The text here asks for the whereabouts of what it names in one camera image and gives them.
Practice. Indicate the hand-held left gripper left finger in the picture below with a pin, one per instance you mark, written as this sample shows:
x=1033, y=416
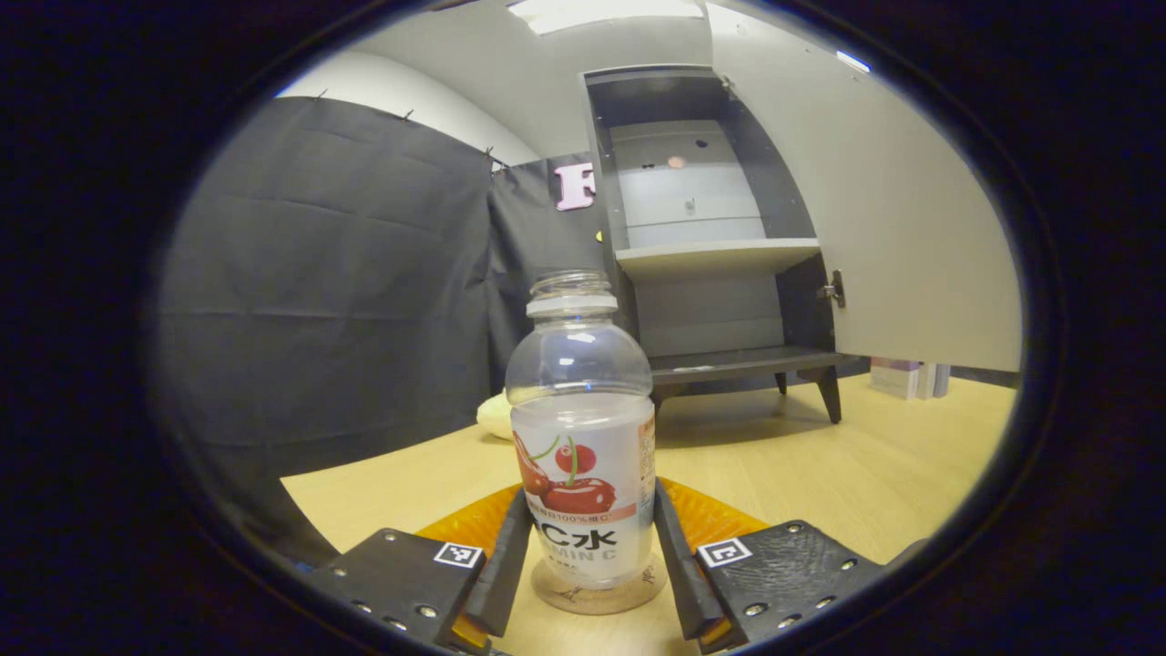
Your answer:
x=506, y=574

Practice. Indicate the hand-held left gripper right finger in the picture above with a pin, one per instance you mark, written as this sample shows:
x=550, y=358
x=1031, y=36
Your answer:
x=683, y=583

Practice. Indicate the round brown coaster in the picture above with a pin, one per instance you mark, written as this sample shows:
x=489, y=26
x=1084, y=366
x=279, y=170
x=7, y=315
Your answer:
x=601, y=601

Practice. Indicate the clear plastic bottle red label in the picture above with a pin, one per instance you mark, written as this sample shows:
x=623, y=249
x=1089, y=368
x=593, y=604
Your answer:
x=583, y=437

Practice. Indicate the dark grey cabinet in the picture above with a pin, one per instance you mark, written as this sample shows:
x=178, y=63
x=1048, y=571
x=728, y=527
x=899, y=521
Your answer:
x=701, y=301

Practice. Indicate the beige cabinet door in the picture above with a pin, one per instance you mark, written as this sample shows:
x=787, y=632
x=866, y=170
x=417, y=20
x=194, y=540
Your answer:
x=893, y=228

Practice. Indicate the cream plush toy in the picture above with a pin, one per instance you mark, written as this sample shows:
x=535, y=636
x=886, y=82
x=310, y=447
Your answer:
x=496, y=419

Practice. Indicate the black backdrop cloth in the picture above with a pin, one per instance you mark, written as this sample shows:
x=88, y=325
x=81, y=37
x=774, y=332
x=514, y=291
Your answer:
x=319, y=319

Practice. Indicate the ceiling light strip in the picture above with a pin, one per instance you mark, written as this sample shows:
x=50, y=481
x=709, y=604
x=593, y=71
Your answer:
x=854, y=62

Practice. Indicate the ceiling light panel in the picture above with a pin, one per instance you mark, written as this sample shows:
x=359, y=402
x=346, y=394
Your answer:
x=601, y=14

